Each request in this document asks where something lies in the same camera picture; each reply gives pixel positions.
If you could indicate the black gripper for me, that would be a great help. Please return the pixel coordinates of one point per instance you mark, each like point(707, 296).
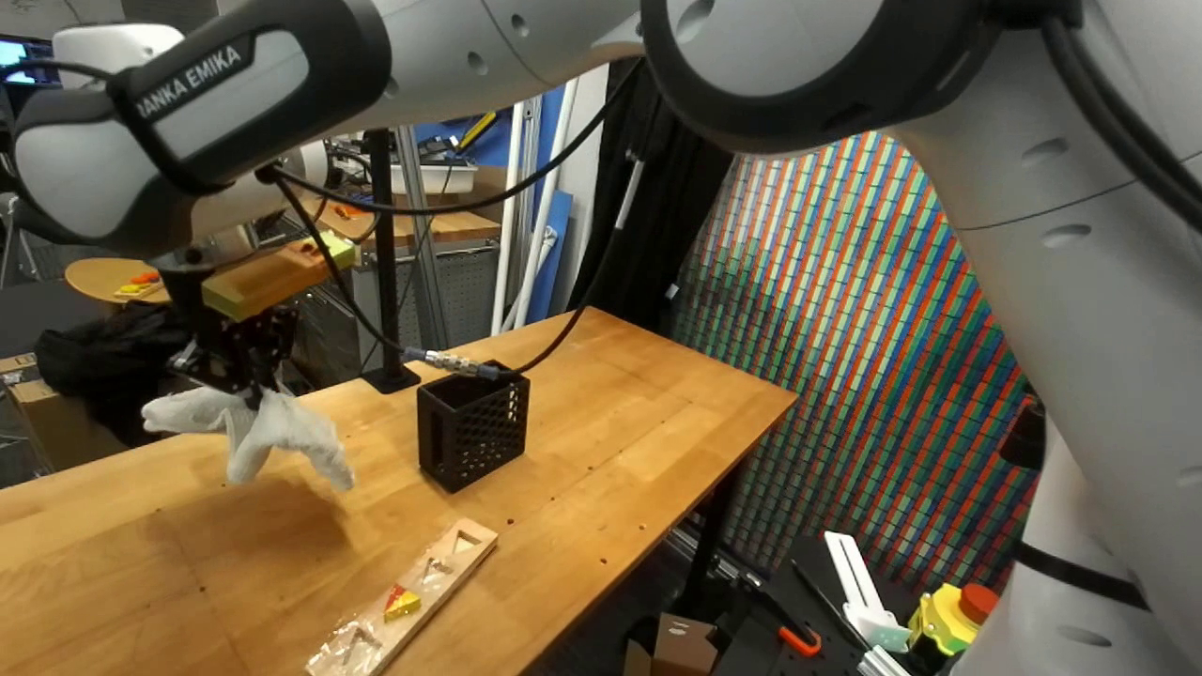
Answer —
point(236, 341)

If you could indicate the white towel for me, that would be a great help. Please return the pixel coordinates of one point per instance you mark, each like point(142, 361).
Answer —
point(283, 435)

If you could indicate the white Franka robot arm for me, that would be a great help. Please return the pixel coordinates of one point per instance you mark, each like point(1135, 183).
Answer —
point(875, 63)

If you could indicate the black mesh box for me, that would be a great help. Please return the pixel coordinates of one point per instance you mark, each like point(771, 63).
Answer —
point(470, 437)

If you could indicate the open brown cardboard box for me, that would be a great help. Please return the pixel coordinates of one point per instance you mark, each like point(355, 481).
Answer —
point(680, 644)

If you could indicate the black jacket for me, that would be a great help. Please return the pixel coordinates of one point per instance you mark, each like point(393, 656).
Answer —
point(114, 357)

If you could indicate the red yellow toy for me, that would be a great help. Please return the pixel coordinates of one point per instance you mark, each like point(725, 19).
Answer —
point(140, 288)

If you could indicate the wooden shape puzzle board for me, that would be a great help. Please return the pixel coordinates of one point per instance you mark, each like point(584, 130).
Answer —
point(424, 586)

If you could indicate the blue board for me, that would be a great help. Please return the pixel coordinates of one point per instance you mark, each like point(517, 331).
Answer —
point(554, 255)

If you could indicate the white slanted pole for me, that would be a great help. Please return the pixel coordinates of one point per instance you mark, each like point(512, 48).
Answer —
point(537, 210)

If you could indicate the lit computer monitor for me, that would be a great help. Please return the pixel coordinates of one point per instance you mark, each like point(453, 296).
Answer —
point(16, 56)

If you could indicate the black fabric curtain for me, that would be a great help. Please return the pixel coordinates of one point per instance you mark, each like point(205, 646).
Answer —
point(652, 210)

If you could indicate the colourful striped curtain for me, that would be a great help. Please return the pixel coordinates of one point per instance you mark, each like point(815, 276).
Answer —
point(851, 349)

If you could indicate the yellow emergency stop button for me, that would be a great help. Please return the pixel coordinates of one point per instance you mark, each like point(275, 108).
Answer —
point(942, 620)

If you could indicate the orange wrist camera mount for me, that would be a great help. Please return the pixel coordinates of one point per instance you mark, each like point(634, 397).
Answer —
point(264, 288)

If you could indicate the black camera stand pole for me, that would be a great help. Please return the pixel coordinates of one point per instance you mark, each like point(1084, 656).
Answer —
point(380, 248)

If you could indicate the white vertical post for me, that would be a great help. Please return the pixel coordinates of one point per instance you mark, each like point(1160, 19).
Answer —
point(506, 228)

